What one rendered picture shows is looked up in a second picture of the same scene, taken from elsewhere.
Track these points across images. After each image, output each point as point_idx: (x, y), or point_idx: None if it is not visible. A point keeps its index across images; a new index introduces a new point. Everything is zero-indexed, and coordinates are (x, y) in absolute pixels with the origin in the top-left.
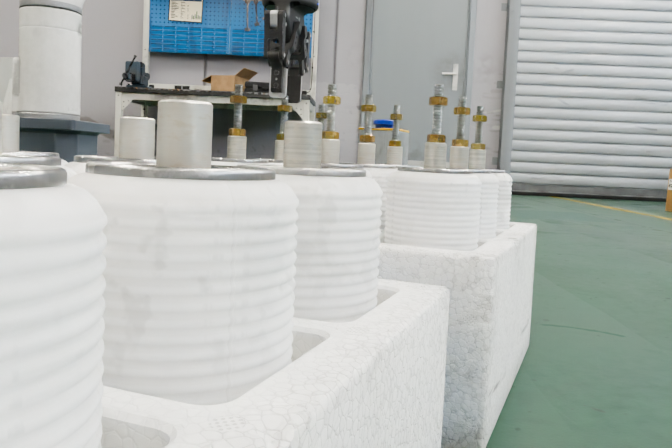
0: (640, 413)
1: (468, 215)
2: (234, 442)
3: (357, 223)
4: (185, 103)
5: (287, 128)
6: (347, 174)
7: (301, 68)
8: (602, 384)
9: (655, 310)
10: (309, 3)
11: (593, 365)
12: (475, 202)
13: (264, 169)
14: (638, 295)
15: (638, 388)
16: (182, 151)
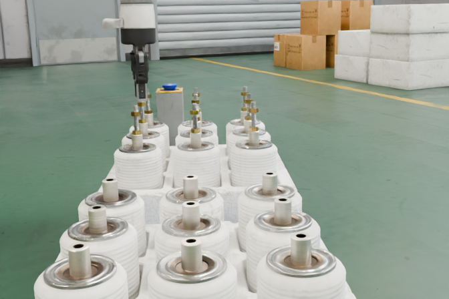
0: (341, 235)
1: (275, 166)
2: (347, 295)
3: (300, 211)
4: (288, 203)
5: (266, 178)
6: (294, 194)
7: (143, 75)
8: (318, 223)
9: (315, 166)
10: (154, 42)
11: (308, 212)
12: (276, 159)
13: (308, 215)
14: (301, 155)
15: (333, 221)
16: (288, 217)
